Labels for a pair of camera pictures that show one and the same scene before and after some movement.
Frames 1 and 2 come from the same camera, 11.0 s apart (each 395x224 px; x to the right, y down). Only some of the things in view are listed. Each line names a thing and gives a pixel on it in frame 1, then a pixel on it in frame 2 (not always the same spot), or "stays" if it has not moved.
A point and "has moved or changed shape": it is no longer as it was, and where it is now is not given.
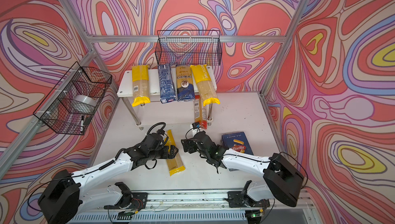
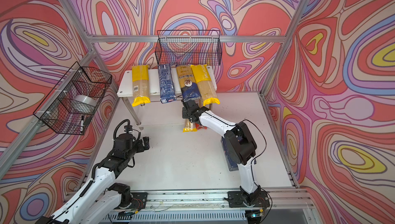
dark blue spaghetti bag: x=185 y=85 has moved or changed shape
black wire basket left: x=68 y=107 stays
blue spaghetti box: x=167 y=88 stays
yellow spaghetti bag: x=175 y=164 -> x=190 y=126
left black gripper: x=165 y=152 -> x=140 y=147
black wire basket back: x=189 y=47 stays
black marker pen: x=82 y=124 stays
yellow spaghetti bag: x=204 y=83 stays
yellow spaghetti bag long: x=140 y=85 stays
